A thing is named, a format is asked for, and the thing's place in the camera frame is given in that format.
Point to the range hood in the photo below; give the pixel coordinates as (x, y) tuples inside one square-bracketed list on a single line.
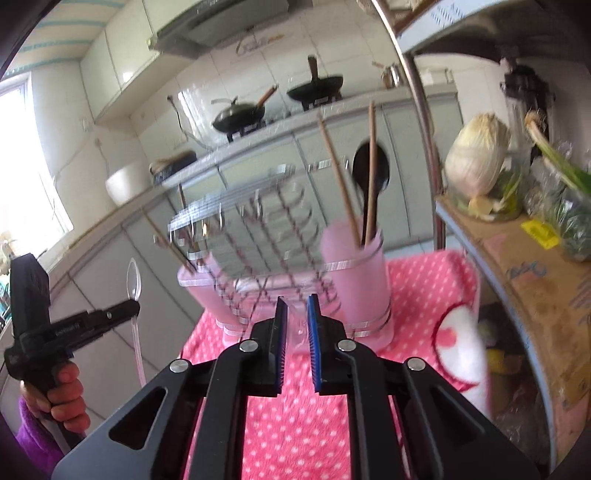
[(217, 23)]

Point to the brown wooden chopstick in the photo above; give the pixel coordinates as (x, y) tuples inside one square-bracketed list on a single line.
[(370, 161), (183, 217), (168, 242), (339, 180)]

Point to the black blender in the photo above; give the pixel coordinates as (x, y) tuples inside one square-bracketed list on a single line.
[(526, 97)]

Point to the white rice cooker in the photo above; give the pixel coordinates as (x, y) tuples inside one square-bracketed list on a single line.
[(129, 184)]

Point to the pink plastic drip tray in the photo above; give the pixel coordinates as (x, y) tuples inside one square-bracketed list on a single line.
[(233, 334)]

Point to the green onions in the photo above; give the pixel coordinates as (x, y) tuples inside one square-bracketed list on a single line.
[(558, 159)]

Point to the steel kettle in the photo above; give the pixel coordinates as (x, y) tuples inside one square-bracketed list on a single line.
[(391, 76)]

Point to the black electric cooker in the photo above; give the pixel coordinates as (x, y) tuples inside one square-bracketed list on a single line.
[(173, 166)]

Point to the yellow tag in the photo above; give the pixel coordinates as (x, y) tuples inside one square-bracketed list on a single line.
[(540, 234)]

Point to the metal shelf rack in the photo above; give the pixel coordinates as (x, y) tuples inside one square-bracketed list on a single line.
[(418, 115)]

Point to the napa cabbage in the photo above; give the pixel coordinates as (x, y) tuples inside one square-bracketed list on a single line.
[(475, 157)]

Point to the cardboard sheet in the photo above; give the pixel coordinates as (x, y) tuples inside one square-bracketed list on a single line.
[(545, 295)]

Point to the black wok with lid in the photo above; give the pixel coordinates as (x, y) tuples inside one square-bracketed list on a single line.
[(238, 117)]

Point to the person's left forearm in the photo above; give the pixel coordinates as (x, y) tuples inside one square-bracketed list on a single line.
[(34, 438)]

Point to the grey kitchen counter cabinet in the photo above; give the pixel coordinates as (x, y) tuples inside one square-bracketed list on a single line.
[(286, 157)]

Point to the plastic bag of greens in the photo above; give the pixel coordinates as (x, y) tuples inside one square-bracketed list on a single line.
[(572, 221)]

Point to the person's left hand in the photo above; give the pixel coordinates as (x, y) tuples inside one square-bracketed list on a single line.
[(69, 387)]

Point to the clear plastic spoon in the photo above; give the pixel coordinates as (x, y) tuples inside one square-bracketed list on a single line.
[(133, 277)]

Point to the black spoon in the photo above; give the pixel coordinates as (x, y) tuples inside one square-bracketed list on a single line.
[(381, 170)]

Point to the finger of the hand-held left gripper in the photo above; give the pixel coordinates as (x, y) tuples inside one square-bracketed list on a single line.
[(115, 316)]

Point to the ginger root piece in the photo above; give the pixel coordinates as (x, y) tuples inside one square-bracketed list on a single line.
[(484, 208)]

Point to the black frying pan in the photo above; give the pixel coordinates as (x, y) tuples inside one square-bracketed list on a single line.
[(318, 87)]

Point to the pink plastic cup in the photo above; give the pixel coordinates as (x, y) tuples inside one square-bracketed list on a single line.
[(355, 277), (203, 290)]

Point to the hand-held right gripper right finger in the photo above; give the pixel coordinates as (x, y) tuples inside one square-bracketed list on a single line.
[(314, 350)]

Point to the white upper cabinets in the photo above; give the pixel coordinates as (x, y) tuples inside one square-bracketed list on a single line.
[(134, 55)]

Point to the pink polka dot towel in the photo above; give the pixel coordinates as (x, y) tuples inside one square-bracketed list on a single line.
[(295, 438)]

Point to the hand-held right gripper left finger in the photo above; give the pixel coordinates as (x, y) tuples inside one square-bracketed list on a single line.
[(280, 350)]

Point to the window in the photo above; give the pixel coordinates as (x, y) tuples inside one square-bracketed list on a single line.
[(27, 166)]

